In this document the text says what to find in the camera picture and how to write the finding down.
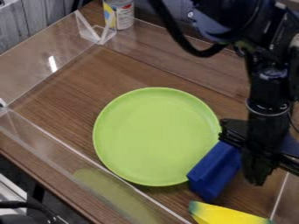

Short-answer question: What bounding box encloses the clear acrylic enclosure wall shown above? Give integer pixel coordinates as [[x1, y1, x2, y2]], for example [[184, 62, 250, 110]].
[[0, 8, 299, 224]]

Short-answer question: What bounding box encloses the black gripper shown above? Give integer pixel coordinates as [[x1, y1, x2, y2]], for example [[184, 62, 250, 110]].
[[219, 109, 299, 185]]

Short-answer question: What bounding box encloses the black cable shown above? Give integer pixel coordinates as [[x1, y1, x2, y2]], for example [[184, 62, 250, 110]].
[[0, 200, 57, 224]]

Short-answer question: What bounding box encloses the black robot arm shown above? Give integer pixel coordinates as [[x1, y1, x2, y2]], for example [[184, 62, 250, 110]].
[[148, 0, 299, 186]]

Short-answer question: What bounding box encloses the white labelled can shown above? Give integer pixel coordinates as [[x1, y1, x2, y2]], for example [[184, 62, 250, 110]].
[[103, 0, 135, 31]]

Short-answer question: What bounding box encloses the blue star-shaped block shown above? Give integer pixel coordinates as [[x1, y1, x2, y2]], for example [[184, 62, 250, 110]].
[[187, 141, 242, 203]]

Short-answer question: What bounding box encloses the yellow green banana toy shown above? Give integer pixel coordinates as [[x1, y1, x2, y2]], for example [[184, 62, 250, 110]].
[[188, 201, 275, 224]]

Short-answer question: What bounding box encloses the green round plate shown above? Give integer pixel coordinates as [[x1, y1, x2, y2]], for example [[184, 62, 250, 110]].
[[92, 87, 220, 186]]

